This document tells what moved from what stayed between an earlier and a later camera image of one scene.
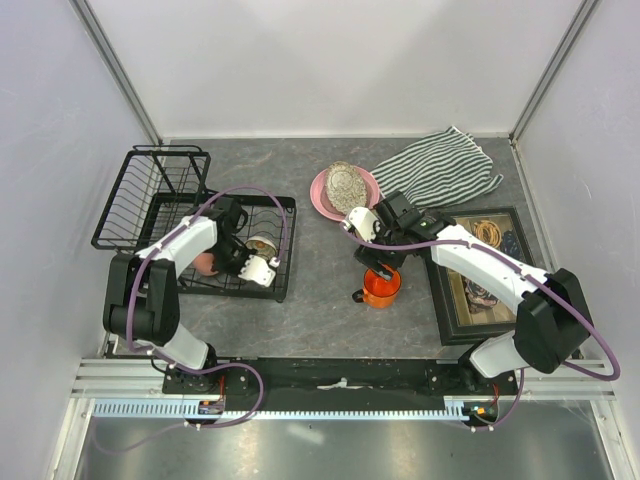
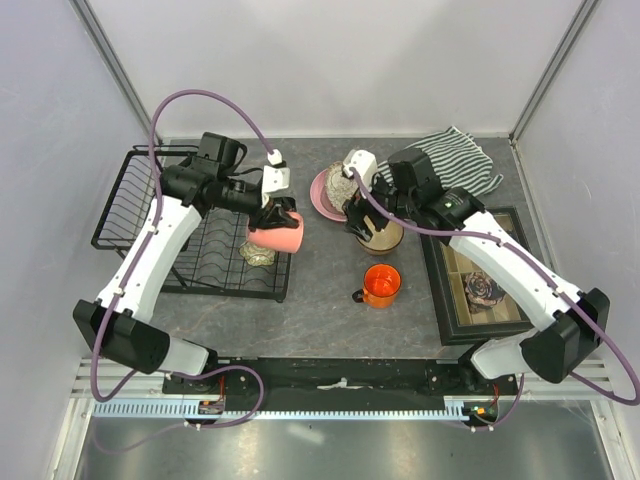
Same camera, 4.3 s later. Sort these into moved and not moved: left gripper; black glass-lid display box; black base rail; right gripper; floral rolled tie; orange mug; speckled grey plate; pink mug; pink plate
Moved: pink mug; left gripper; right gripper
Not moved: speckled grey plate; black base rail; black glass-lid display box; pink plate; orange mug; floral rolled tie
